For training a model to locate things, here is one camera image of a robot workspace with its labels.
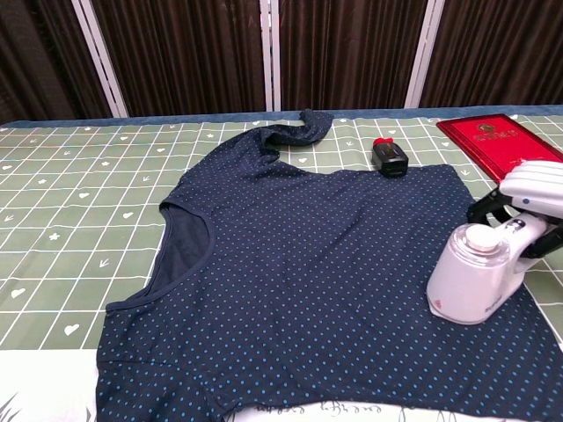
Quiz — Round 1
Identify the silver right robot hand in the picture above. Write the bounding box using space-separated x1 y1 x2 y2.
466 160 563 260

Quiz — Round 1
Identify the white handheld steamer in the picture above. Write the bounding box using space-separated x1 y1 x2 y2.
425 213 552 323

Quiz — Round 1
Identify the navy dotted t-shirt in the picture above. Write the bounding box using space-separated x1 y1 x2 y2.
95 109 563 422

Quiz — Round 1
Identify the red certificate book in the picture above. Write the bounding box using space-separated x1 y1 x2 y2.
435 113 563 182

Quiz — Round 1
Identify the dark brown partition panel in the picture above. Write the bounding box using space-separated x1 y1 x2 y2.
419 0 563 109
0 0 111 125
278 0 428 112
91 0 267 119

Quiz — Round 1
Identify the small black red-capped bottle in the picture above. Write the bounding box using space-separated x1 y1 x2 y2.
370 135 412 180

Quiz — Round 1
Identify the blue table pad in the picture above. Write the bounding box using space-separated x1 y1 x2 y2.
0 104 563 130

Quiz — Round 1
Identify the green checked tablecloth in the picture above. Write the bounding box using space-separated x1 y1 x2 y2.
0 109 563 422

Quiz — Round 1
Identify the white partition frame post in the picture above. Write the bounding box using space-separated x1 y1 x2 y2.
403 0 446 109
71 0 129 119
258 0 282 112

